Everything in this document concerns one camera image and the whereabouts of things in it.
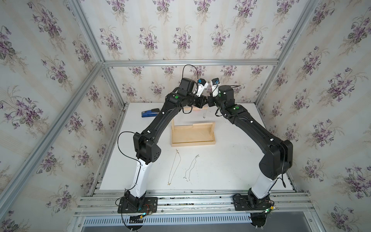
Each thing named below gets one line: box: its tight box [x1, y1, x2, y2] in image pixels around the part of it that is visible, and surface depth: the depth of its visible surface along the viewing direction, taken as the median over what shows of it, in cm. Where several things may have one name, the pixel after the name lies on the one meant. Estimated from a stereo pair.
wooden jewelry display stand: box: [171, 118, 216, 147], surface depth 103 cm
